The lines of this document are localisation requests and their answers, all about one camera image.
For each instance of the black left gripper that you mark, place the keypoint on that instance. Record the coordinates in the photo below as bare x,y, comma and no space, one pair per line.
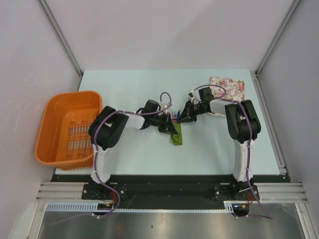
166,120

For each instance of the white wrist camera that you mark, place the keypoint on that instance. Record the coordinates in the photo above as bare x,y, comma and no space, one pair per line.
164,107
192,98

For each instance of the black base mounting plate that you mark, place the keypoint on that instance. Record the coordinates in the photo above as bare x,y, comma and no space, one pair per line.
167,192

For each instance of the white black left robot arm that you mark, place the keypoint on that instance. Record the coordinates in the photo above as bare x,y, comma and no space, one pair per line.
107,128

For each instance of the orange plastic basket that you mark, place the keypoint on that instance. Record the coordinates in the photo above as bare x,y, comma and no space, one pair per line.
63,141

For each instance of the iridescent fork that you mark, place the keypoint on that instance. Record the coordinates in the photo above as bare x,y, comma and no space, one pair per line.
174,116

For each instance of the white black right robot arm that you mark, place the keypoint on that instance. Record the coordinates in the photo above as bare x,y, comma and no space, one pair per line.
243,126

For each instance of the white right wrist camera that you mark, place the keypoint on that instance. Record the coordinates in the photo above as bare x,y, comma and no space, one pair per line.
192,98

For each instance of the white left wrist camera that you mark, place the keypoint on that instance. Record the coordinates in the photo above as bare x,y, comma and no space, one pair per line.
164,107

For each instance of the green paper napkin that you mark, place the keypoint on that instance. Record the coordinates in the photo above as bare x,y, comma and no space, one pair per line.
176,139

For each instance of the floral patterned tray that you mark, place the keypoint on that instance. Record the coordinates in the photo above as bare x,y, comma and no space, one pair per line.
235,90

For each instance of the aluminium front rail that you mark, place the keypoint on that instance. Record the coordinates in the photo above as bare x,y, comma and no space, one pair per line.
269,192

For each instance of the white slotted cable duct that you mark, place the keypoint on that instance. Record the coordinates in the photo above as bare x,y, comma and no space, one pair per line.
97,208

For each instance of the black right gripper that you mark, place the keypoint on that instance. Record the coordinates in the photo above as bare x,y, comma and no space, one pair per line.
187,112

